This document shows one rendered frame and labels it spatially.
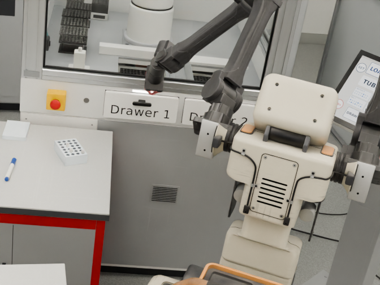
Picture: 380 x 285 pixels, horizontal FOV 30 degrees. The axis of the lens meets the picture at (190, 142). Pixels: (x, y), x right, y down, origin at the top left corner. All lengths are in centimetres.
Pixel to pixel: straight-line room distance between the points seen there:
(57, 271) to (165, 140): 98
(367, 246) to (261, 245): 101
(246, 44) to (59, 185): 82
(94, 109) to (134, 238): 65
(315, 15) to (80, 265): 446
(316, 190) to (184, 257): 142
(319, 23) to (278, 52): 380
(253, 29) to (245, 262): 70
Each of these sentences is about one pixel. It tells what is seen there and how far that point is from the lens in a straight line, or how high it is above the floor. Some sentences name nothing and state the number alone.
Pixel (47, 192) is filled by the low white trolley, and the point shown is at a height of 76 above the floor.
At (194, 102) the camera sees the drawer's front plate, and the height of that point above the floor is 92.
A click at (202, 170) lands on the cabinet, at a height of 60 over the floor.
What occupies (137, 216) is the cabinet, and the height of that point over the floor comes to 34.
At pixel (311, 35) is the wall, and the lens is 658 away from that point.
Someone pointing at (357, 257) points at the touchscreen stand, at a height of 38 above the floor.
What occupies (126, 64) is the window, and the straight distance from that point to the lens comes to 277.
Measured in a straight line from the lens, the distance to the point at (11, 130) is 277.
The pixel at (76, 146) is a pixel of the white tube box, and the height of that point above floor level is 80.
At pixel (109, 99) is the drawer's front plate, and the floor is 90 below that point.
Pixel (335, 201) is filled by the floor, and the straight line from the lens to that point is 419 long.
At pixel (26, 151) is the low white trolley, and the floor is 76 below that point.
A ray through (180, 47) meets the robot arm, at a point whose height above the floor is 124.
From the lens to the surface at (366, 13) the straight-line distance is 466.
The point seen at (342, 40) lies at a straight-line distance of 491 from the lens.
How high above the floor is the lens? 210
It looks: 28 degrees down
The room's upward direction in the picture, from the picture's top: 9 degrees clockwise
